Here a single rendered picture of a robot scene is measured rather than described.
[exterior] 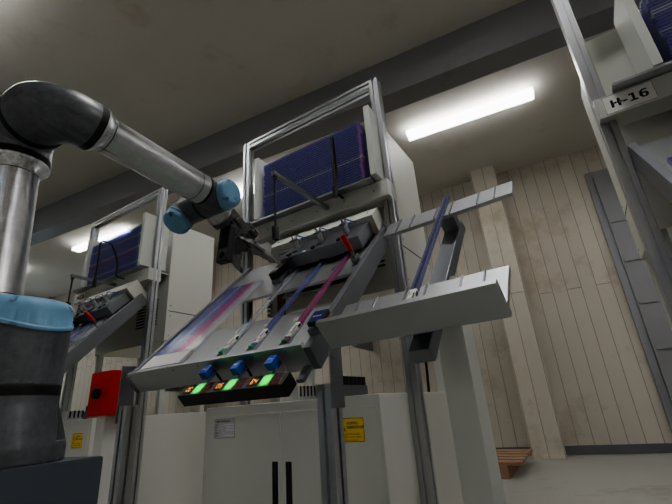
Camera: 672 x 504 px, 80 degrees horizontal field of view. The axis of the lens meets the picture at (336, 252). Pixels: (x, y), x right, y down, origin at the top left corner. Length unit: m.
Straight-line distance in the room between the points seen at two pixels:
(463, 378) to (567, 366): 4.11
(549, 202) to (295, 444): 4.57
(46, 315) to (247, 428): 0.89
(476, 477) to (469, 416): 0.10
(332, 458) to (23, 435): 0.52
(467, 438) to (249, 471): 0.80
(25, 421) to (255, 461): 0.88
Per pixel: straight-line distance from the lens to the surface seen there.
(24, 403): 0.69
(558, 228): 5.27
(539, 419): 4.69
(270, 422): 1.39
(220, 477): 1.56
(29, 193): 0.94
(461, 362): 0.86
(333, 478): 0.91
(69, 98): 0.90
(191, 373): 1.20
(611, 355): 5.00
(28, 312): 0.71
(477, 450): 0.87
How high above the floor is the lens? 0.59
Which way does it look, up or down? 21 degrees up
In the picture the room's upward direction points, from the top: 4 degrees counter-clockwise
